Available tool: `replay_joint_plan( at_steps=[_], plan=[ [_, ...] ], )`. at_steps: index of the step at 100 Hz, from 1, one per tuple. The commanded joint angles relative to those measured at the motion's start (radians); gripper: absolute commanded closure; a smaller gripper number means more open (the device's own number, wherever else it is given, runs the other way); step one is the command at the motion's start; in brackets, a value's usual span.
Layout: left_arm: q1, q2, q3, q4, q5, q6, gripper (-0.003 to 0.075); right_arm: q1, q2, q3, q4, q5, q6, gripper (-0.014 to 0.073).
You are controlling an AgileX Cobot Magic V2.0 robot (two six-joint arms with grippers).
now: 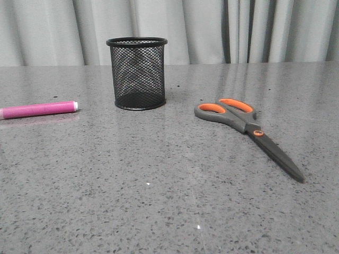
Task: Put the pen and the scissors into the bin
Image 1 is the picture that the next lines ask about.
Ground pink marker pen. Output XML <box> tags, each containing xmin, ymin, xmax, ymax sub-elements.
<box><xmin>1</xmin><ymin>101</ymin><xmax>78</xmax><ymax>120</ymax></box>

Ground black mesh pen holder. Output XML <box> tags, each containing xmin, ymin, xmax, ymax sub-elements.
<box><xmin>106</xmin><ymin>37</ymin><xmax>168</xmax><ymax>111</ymax></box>

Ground grey orange scissors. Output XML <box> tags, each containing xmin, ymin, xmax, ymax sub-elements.
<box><xmin>194</xmin><ymin>98</ymin><xmax>305</xmax><ymax>183</ymax></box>

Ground grey curtain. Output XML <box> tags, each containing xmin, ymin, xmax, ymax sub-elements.
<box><xmin>1</xmin><ymin>1</ymin><xmax>338</xmax><ymax>67</ymax></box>

